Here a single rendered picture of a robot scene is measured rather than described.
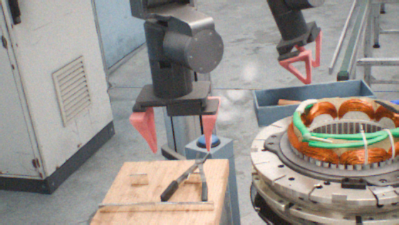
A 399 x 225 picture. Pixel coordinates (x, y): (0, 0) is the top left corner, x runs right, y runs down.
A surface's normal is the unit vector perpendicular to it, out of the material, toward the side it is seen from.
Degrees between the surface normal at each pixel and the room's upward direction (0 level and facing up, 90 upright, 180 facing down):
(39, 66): 90
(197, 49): 91
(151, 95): 2
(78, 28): 90
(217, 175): 0
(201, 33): 91
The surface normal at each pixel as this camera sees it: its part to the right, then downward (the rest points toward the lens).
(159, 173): -0.11, -0.91
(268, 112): 0.00, 0.39
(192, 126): 0.55, 0.26
